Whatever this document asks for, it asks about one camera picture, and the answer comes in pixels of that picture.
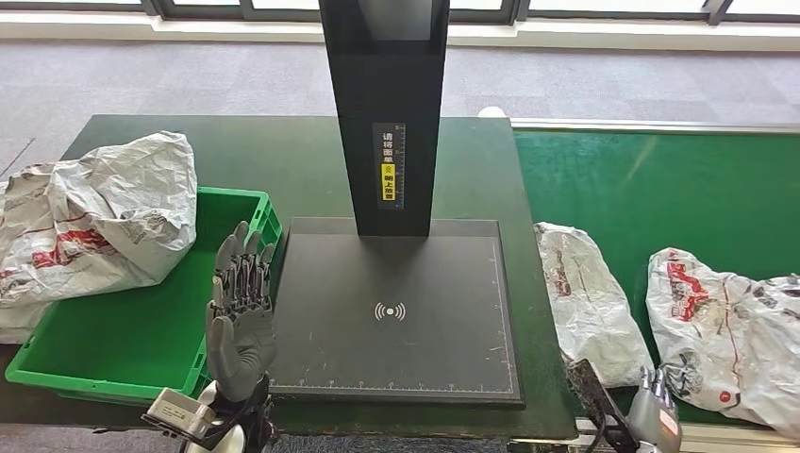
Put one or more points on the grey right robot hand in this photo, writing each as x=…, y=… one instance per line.
x=656, y=422

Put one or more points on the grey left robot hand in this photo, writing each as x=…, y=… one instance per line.
x=240, y=350

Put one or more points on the grey parcel bag red logo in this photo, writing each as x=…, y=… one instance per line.
x=737, y=337
x=112, y=212

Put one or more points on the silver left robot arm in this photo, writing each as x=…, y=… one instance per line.
x=231, y=442

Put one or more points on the grey parcel bag brown stains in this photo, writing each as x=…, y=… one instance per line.
x=594, y=312

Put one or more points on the green conveyor belt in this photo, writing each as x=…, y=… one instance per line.
x=625, y=187

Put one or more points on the green plastic crate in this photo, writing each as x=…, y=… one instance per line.
x=125, y=337

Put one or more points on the dark green table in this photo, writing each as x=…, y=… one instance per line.
x=250, y=156

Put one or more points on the black yellow label sticker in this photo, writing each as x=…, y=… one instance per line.
x=389, y=187

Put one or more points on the white round cap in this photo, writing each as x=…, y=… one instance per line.
x=492, y=113

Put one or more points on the white window sill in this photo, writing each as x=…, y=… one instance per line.
x=562, y=39

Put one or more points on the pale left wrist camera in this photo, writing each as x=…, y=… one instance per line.
x=178, y=412

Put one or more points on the aluminium conveyor frame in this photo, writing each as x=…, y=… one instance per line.
x=625, y=125

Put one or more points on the dark window frame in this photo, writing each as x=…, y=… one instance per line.
x=187, y=15

